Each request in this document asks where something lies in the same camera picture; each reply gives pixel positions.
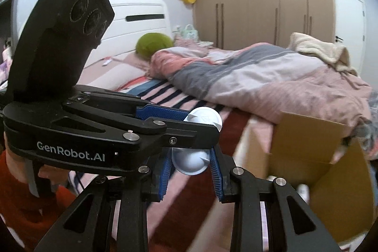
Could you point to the cream fleece blanket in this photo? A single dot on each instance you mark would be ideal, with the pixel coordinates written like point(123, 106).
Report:
point(319, 48)

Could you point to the small white card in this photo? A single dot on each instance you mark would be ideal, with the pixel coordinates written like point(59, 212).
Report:
point(106, 63)

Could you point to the white bed headboard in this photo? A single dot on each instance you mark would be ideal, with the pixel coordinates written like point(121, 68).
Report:
point(133, 30)

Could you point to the long beige pillow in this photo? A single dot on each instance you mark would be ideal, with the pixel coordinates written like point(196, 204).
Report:
point(115, 79)

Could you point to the person's left forearm red sleeve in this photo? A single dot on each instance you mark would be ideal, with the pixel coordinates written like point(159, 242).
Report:
point(26, 210)

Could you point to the pale green plastic bag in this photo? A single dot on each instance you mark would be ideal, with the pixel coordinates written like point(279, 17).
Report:
point(187, 32)

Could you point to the striped plush blanket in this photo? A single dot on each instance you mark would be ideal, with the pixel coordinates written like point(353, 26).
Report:
point(192, 210)

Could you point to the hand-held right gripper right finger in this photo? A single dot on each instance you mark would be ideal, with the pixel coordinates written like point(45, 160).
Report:
point(217, 178)

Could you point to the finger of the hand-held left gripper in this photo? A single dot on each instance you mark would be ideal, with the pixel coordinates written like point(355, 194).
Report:
point(195, 137)
point(159, 113)

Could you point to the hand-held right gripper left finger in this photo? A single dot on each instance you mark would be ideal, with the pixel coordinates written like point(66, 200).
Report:
point(165, 172)

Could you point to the pink grey striped duvet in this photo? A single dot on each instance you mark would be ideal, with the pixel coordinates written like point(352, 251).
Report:
point(251, 75)

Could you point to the white door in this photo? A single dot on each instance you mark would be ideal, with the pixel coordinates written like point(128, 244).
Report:
point(348, 21)

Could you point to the green round pillow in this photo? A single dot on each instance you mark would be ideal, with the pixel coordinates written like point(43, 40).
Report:
point(152, 45)

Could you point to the brown cardboard box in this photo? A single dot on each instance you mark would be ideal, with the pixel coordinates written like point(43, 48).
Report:
point(307, 139)

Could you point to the person's left hand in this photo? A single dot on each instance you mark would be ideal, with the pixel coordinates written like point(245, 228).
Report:
point(50, 176)

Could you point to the white round plastic container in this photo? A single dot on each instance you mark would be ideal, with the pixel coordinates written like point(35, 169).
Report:
point(203, 119)

